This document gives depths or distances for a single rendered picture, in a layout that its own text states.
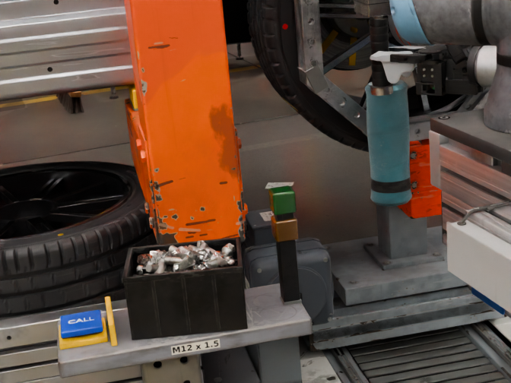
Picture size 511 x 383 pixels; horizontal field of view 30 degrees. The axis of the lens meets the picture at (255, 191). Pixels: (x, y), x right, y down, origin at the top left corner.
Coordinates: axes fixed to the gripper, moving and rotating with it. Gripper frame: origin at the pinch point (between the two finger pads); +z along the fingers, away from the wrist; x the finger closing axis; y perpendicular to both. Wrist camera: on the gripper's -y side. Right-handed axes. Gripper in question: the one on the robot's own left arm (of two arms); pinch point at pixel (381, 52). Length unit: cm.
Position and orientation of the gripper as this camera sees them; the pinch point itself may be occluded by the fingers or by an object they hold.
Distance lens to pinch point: 187.4
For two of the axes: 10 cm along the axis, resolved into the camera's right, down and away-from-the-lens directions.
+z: -8.3, -1.0, 5.5
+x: 5.5, -3.1, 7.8
